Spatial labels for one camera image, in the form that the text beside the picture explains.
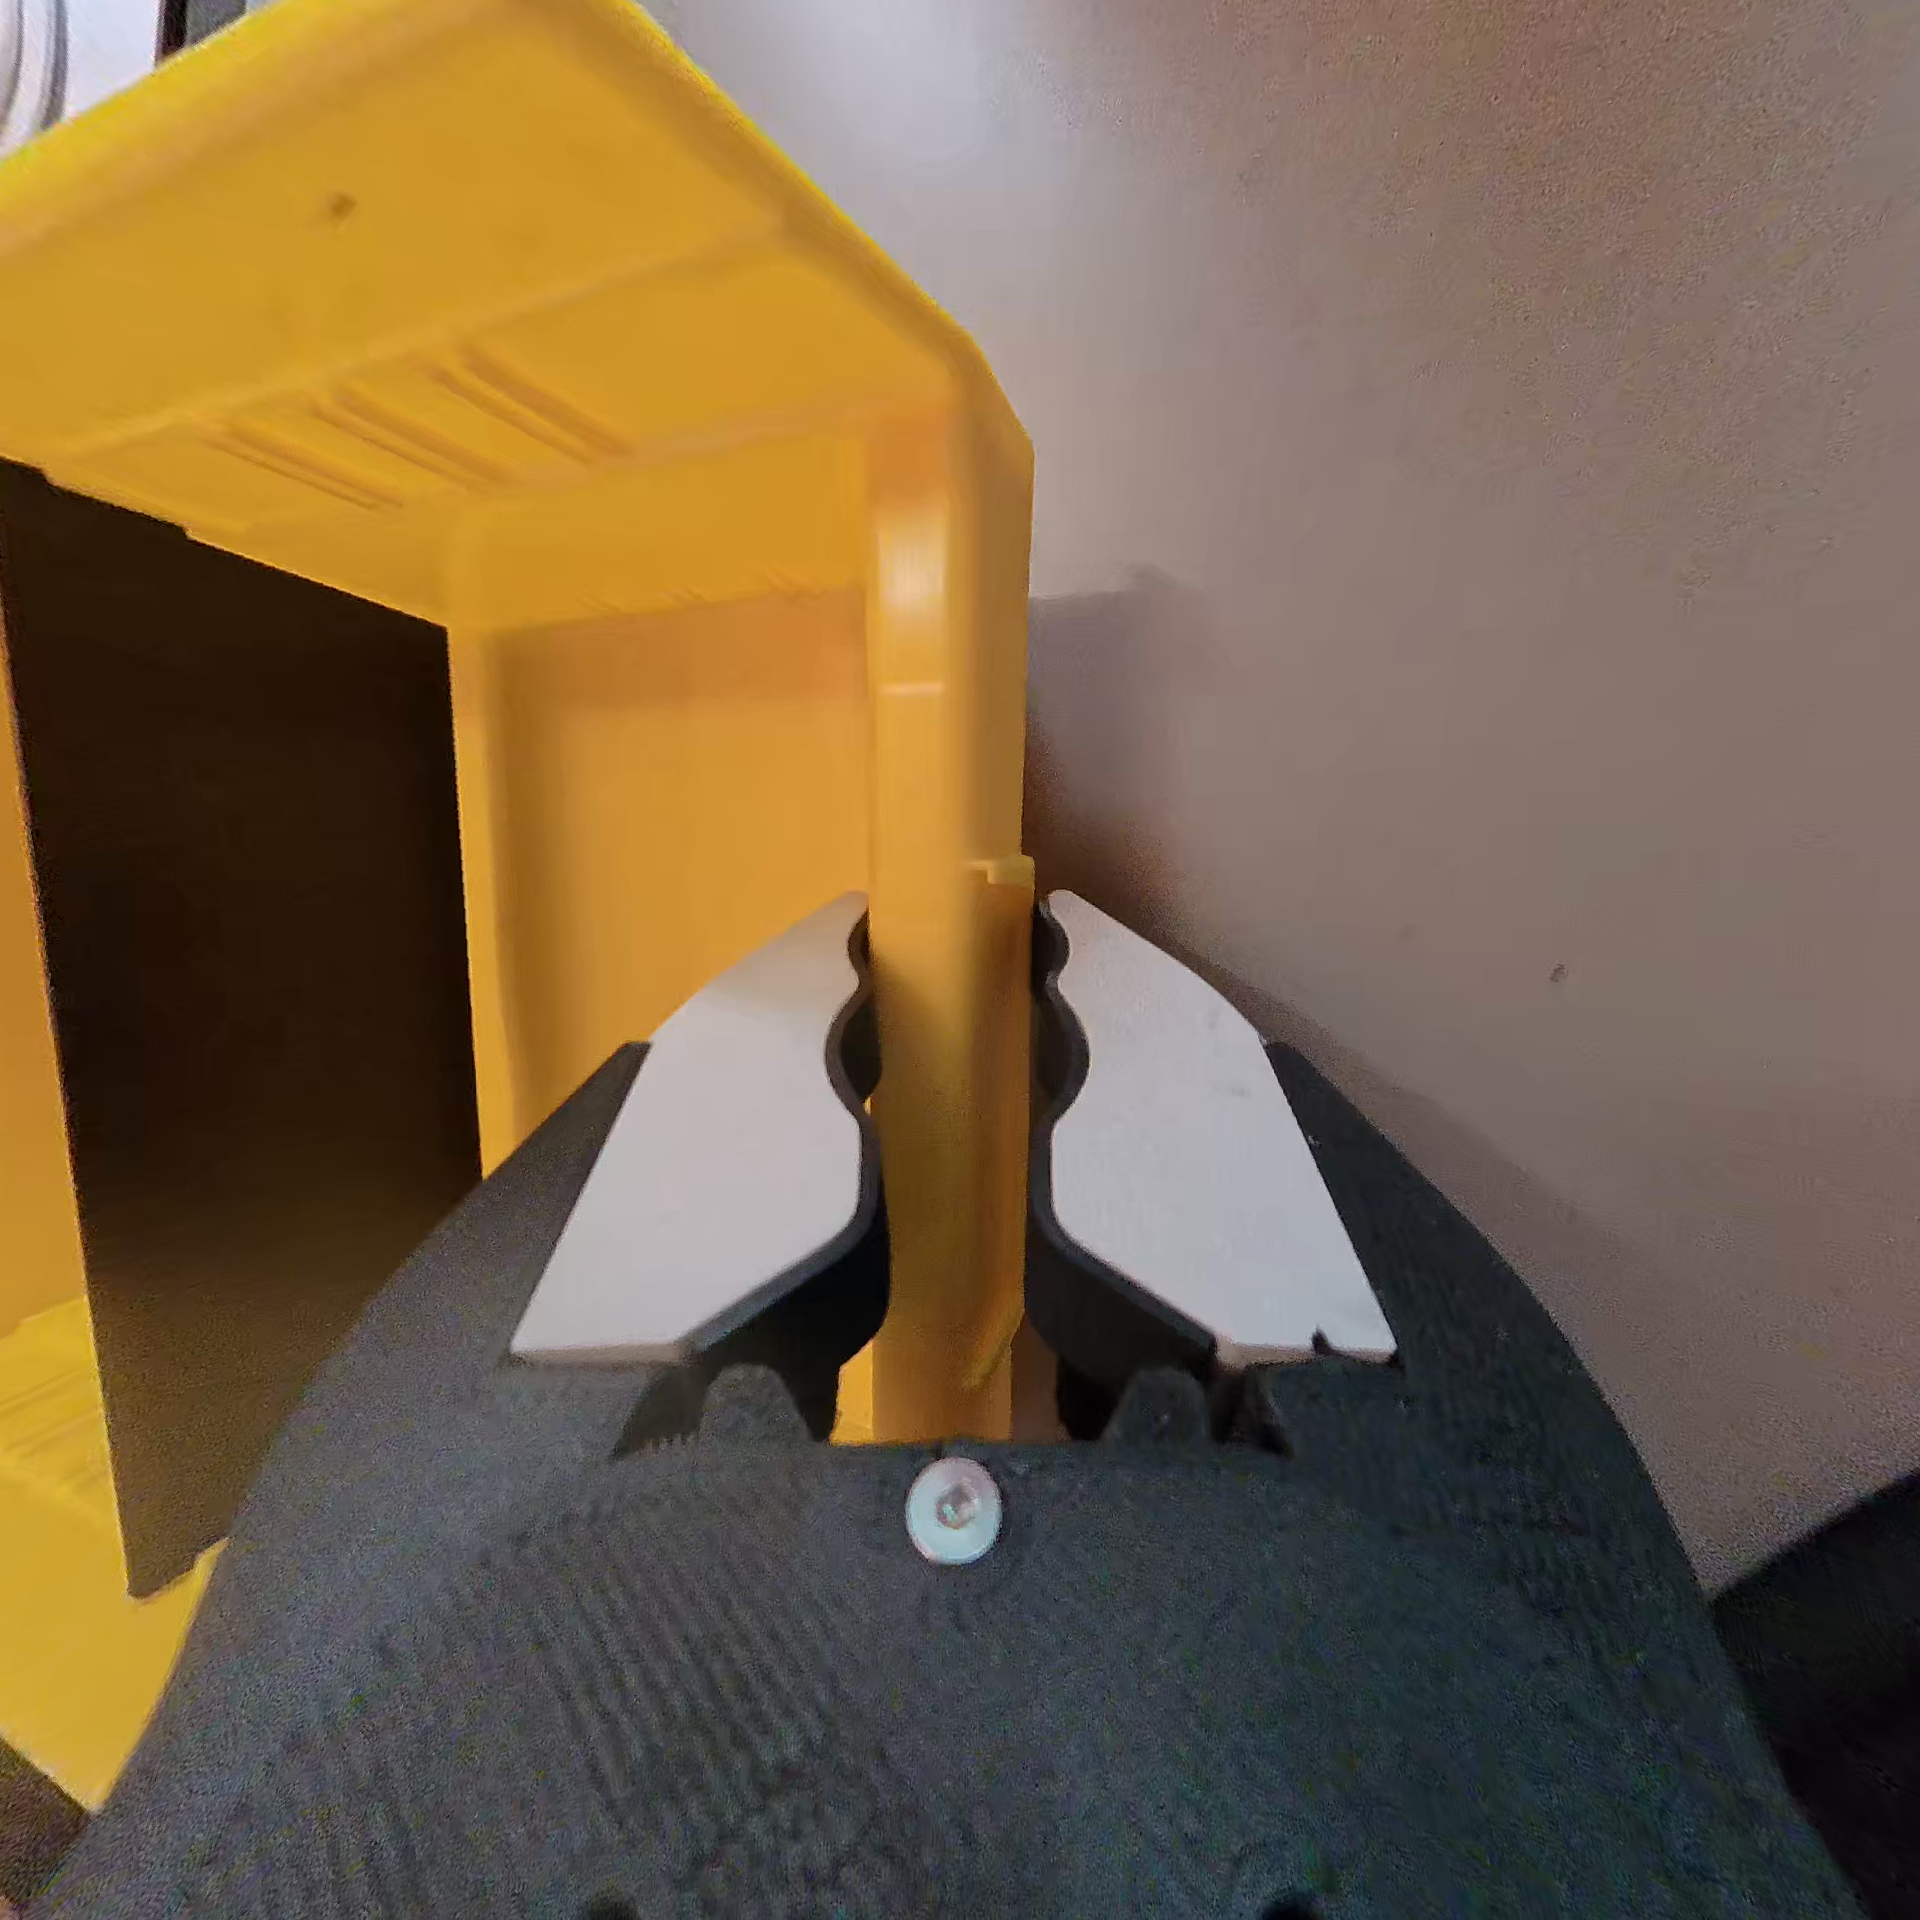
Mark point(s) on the black board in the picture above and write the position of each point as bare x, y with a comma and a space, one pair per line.
224, 902

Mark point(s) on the yellow plastic bin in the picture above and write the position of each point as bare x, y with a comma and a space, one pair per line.
450, 300

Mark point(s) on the white grey object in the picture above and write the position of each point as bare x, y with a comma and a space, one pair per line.
30, 61

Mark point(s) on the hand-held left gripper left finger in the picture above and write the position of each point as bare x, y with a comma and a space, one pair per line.
704, 1170

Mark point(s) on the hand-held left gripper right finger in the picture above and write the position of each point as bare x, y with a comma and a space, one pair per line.
1185, 1170

